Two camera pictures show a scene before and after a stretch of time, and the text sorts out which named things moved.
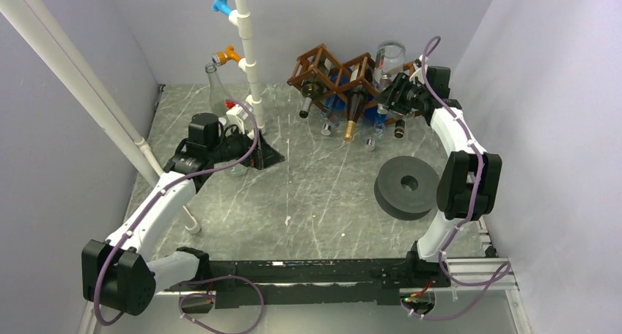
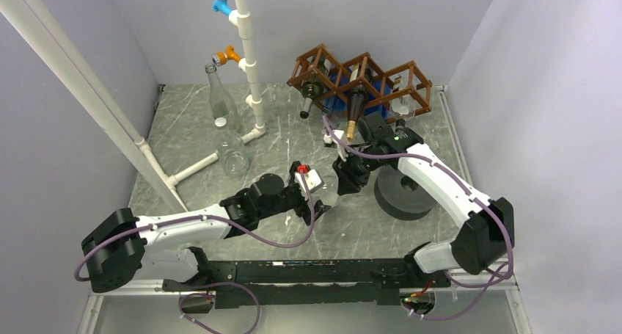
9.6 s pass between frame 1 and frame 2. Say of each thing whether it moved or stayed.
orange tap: stayed
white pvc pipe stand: stayed
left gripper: moved
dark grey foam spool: stayed
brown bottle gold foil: stayed
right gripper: moved
